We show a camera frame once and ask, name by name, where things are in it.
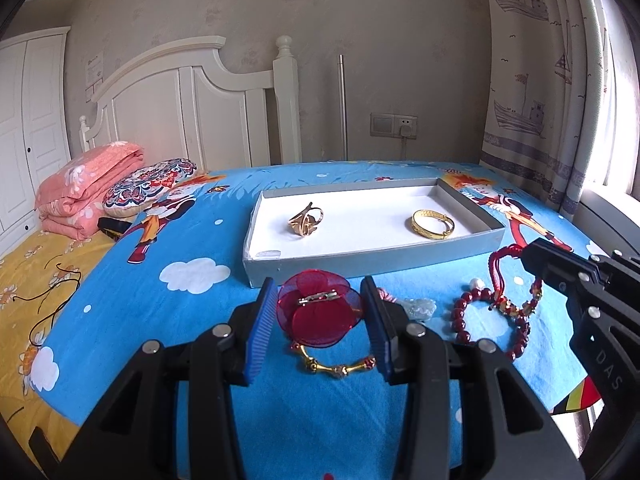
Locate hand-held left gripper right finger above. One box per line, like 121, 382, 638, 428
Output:
360, 276, 586, 480

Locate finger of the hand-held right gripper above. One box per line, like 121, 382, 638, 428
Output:
519, 238, 613, 321
587, 252, 640, 291

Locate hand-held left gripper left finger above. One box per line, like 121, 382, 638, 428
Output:
55, 276, 279, 480

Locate pale jade pendant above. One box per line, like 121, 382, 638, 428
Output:
376, 287, 437, 321

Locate red flower brooch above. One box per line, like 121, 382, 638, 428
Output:
276, 270, 365, 349

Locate red braided cord bracelet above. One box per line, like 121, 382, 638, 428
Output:
488, 244, 543, 318

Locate gold bamboo-shaped bracelet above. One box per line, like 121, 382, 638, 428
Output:
290, 341, 377, 380

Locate grey cardboard box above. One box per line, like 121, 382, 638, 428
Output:
242, 176, 507, 289

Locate dark red bead bracelet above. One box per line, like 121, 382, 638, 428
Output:
451, 287, 532, 361

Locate red yellow striped object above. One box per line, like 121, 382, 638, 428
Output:
550, 377, 603, 416

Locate grey window sill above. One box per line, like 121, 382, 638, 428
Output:
572, 187, 640, 261

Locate gold bangle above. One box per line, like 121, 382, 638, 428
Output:
411, 209, 456, 240

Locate blue cartoon bed sheet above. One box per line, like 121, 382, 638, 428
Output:
37, 160, 608, 480

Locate gold openwork brooch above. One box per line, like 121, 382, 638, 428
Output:
288, 202, 326, 237

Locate window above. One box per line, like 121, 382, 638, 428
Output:
585, 10, 640, 201

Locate ship print curtain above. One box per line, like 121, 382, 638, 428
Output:
480, 0, 631, 216

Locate patterned round pillow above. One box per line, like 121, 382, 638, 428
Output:
102, 158, 197, 218

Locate metal pole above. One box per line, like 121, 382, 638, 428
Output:
336, 54, 349, 162

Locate folded pink quilt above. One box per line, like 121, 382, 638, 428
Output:
34, 141, 146, 237

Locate yellow floral bed sheet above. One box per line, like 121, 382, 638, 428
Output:
0, 225, 121, 461

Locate white wooden headboard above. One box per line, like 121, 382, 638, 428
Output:
79, 35, 303, 166

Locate white wardrobe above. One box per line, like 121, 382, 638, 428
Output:
0, 26, 72, 246

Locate white plug with cable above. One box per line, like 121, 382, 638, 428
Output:
399, 124, 418, 162

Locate wall switch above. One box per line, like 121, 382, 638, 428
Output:
370, 113, 396, 137

